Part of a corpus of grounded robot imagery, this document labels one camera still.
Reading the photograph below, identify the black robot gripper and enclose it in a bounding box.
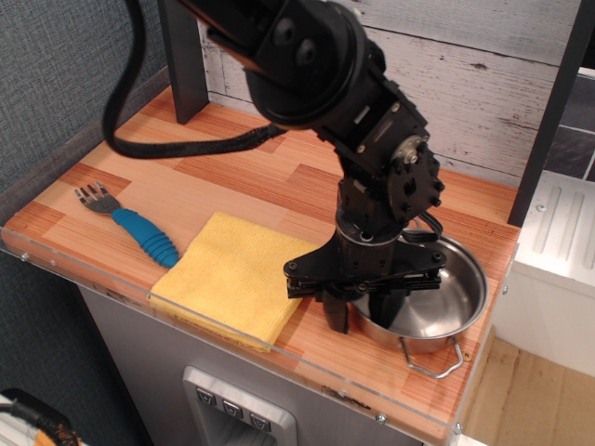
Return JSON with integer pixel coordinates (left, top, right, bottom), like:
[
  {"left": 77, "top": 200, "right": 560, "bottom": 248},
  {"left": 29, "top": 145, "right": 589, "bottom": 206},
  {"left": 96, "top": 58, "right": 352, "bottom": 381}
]
[{"left": 284, "top": 208, "right": 445, "bottom": 334}]

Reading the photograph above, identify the stainless steel pot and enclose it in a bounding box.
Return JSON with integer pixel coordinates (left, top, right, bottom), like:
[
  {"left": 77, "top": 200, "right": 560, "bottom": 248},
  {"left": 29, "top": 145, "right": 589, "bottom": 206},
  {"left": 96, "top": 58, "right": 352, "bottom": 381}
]
[{"left": 352, "top": 236, "right": 489, "bottom": 379}]

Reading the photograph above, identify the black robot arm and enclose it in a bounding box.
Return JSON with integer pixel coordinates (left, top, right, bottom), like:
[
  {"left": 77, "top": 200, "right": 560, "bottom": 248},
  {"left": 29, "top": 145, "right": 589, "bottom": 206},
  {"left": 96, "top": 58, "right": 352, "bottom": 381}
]
[{"left": 186, "top": 1, "right": 445, "bottom": 333}]

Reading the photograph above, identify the yellow folded cloth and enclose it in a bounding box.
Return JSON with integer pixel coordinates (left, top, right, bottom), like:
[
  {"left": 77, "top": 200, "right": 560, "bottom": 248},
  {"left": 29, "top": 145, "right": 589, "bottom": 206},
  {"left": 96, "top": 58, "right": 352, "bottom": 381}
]
[{"left": 148, "top": 212, "right": 316, "bottom": 352}]

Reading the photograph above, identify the clear acrylic edge guard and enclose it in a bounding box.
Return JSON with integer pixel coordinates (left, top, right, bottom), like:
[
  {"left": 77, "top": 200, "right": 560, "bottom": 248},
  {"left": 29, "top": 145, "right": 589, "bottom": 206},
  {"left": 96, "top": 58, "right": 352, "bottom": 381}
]
[{"left": 2, "top": 227, "right": 513, "bottom": 445}]

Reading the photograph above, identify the silver ice dispenser panel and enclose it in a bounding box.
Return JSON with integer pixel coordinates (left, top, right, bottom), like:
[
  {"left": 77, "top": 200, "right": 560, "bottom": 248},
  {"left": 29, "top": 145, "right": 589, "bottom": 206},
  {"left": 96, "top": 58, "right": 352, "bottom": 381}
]
[{"left": 182, "top": 366, "right": 298, "bottom": 445}]

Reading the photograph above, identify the white toy sink unit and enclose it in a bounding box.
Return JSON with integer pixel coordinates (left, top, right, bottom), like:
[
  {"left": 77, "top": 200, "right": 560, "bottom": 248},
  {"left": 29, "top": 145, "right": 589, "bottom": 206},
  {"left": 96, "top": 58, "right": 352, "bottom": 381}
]
[{"left": 490, "top": 67, "right": 595, "bottom": 378}]

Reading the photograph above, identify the grey toy fridge cabinet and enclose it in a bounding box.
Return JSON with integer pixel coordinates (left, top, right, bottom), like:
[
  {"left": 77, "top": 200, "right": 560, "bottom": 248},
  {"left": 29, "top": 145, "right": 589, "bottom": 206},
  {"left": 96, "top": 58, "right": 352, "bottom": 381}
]
[{"left": 81, "top": 288, "right": 420, "bottom": 445}]

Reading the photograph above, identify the black and orange object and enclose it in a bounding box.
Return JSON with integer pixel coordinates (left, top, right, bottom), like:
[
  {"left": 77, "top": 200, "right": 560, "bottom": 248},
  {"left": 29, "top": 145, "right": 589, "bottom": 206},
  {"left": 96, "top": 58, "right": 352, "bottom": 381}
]
[{"left": 1, "top": 388, "right": 85, "bottom": 445}]

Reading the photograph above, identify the blue handled metal fork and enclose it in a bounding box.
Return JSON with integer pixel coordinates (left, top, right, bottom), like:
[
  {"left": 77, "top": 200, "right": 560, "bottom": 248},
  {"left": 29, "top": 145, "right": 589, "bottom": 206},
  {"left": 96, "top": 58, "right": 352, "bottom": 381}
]
[{"left": 74, "top": 181, "right": 180, "bottom": 269}]

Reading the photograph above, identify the dark right shelf post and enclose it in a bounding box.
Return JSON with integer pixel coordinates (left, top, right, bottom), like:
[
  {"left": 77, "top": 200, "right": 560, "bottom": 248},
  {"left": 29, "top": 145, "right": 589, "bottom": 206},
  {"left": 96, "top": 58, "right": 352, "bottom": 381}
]
[{"left": 508, "top": 0, "right": 594, "bottom": 228}]

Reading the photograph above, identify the dark shelf post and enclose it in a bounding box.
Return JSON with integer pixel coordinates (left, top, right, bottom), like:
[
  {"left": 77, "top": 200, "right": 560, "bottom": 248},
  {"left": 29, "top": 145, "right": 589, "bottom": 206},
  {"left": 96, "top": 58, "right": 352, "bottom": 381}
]
[
  {"left": 508, "top": 0, "right": 594, "bottom": 228},
  {"left": 157, "top": 1, "right": 210, "bottom": 125}
]

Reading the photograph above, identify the dark left shelf post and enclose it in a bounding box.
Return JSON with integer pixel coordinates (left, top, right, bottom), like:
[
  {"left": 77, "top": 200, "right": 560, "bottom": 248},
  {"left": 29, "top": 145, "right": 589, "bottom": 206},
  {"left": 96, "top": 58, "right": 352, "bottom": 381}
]
[{"left": 157, "top": 1, "right": 210, "bottom": 125}]

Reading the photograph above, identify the black braided cable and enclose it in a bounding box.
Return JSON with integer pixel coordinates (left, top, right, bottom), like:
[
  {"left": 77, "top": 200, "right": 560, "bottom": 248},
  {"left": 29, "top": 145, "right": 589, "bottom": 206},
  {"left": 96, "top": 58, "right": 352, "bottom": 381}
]
[{"left": 101, "top": 0, "right": 289, "bottom": 160}]

